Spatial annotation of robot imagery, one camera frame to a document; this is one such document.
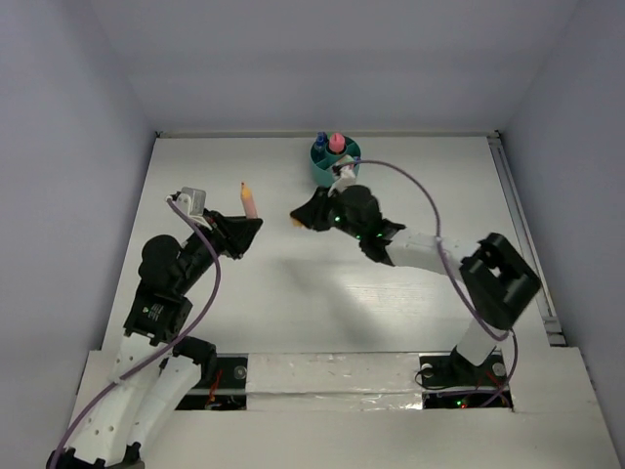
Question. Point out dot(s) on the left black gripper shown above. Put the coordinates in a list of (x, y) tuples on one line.
[(234, 233)]

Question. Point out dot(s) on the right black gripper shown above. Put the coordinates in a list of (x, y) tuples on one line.
[(311, 214)]

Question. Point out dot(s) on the orange tip pink highlighter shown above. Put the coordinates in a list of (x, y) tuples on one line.
[(248, 202)]

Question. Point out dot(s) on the green tip clear highlighter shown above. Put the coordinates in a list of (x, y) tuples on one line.
[(346, 159)]

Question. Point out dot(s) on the blue cap white pen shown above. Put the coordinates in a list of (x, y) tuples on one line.
[(319, 145)]

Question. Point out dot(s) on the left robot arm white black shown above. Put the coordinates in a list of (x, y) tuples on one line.
[(158, 361)]

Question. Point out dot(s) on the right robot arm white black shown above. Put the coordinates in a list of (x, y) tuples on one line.
[(498, 282)]

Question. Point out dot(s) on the teal round organizer container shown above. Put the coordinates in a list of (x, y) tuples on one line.
[(321, 168)]

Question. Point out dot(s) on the pink topped centre tube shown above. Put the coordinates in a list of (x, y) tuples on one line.
[(337, 144)]

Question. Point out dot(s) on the foil covered front board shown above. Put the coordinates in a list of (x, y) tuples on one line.
[(333, 382)]

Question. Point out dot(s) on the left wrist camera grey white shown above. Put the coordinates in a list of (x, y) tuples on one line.
[(189, 201)]

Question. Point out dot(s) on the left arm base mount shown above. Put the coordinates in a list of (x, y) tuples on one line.
[(225, 390)]

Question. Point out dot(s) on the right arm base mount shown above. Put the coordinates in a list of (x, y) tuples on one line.
[(448, 381)]

